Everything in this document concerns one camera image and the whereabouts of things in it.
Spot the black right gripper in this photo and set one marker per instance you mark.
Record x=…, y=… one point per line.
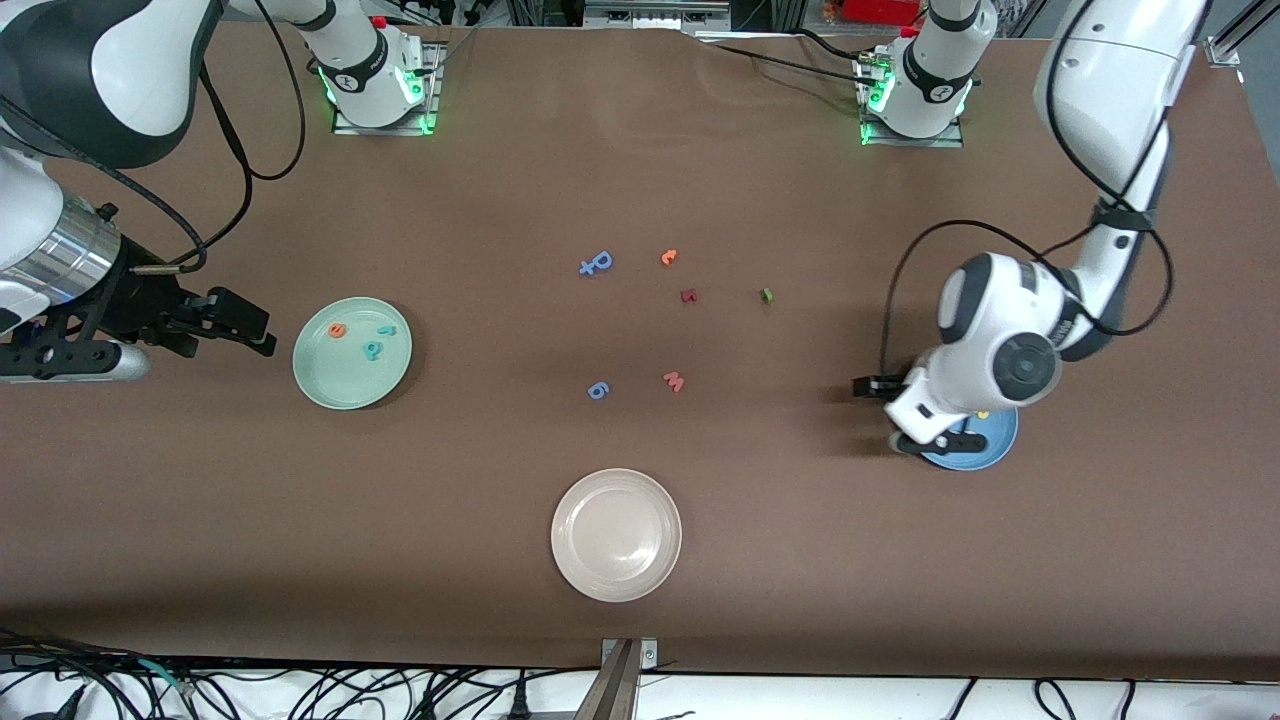
x=128, y=303

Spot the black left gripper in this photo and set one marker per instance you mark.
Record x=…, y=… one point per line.
x=877, y=386

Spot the teal foam letter d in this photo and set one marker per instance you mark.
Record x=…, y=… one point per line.
x=372, y=350

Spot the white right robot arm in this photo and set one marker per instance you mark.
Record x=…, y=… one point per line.
x=140, y=80

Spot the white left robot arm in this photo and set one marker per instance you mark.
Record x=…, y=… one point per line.
x=1000, y=300

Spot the mint green plate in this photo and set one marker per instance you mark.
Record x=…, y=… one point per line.
x=340, y=385

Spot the blue plate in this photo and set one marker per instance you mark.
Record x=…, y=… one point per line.
x=995, y=445

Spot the brown table cover mat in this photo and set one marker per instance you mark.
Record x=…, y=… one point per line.
x=200, y=500

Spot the red foam letter w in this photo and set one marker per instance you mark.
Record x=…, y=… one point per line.
x=676, y=383

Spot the blue foam letter g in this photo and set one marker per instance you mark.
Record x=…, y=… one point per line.
x=591, y=392

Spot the beige plate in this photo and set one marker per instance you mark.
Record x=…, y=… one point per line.
x=615, y=535

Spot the blue foam letter with cross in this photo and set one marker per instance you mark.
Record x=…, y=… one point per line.
x=588, y=267

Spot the red background object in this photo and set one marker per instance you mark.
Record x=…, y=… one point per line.
x=875, y=10

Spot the dark metal beam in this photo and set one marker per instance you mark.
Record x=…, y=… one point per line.
x=610, y=695

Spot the grey equipment box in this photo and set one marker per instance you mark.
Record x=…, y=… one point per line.
x=650, y=12

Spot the metal clamp bracket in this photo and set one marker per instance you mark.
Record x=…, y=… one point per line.
x=648, y=655

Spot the aluminium corner bracket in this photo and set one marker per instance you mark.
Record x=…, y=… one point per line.
x=1222, y=52

